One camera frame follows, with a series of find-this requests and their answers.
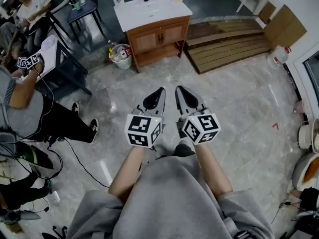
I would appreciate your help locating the person's grey sweatshirt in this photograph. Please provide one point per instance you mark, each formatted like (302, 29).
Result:
(169, 203)

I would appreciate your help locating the large glass window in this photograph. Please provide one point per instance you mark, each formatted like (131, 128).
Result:
(299, 66)

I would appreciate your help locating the black green bag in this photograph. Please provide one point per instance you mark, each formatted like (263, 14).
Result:
(37, 155)

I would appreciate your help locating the white ceramic sink basin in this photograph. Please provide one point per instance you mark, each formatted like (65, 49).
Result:
(149, 11)

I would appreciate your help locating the clear plastic bottle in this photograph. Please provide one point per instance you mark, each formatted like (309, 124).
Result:
(112, 47)

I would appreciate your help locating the white pot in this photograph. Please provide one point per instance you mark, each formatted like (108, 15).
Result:
(305, 134)

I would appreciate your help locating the pink object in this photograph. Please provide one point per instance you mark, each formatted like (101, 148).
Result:
(300, 107)

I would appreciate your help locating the white orange basin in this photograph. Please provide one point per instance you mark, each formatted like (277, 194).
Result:
(299, 173)

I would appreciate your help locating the wooden vanity cabinet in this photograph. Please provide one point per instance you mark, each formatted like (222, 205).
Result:
(154, 55)

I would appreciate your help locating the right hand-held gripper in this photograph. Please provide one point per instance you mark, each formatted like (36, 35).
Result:
(202, 129)

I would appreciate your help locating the teal cup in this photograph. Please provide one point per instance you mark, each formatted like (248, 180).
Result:
(77, 6)

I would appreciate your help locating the dark chair blue cushion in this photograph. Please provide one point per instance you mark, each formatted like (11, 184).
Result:
(82, 10)

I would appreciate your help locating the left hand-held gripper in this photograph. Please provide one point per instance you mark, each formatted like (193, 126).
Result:
(139, 131)

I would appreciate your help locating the white table black frame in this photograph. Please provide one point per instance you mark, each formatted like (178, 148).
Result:
(49, 51)

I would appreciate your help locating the wooden slat platform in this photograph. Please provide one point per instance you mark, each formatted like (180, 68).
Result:
(224, 48)

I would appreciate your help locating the large brown cardboard sheet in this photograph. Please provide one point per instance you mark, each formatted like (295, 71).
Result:
(286, 26)

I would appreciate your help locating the white waste bin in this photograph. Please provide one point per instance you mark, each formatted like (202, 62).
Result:
(123, 63)

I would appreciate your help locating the person's left forearm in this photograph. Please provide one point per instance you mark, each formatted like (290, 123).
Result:
(127, 173)

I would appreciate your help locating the person's right forearm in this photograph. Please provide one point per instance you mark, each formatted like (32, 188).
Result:
(211, 168)

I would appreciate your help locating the small brown cardboard sheet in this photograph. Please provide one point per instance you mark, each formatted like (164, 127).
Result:
(268, 11)

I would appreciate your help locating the clear water jug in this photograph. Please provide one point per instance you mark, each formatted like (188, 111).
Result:
(280, 56)

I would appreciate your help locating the red snack packet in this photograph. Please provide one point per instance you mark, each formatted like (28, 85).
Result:
(127, 52)

